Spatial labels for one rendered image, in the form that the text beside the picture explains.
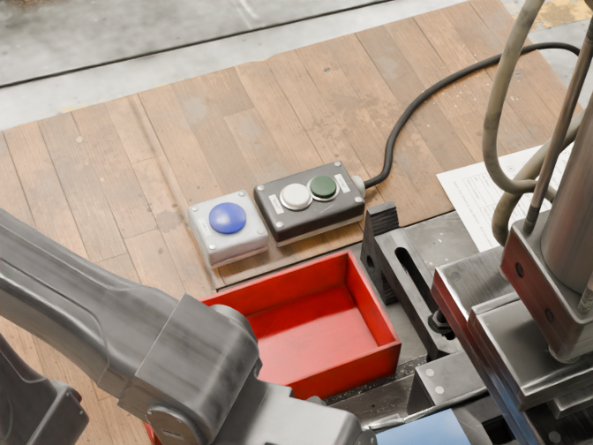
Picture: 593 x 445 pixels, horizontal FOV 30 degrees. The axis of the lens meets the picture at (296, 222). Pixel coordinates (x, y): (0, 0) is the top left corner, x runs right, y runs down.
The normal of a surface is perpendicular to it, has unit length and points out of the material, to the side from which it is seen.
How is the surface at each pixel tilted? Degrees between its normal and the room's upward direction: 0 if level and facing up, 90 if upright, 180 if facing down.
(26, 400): 70
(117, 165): 0
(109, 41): 0
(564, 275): 90
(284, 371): 0
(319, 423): 18
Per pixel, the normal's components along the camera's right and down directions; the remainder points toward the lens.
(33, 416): 0.87, 0.11
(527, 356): 0.04, -0.60
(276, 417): -0.25, -0.67
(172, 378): 0.33, -0.45
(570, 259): -0.77, 0.49
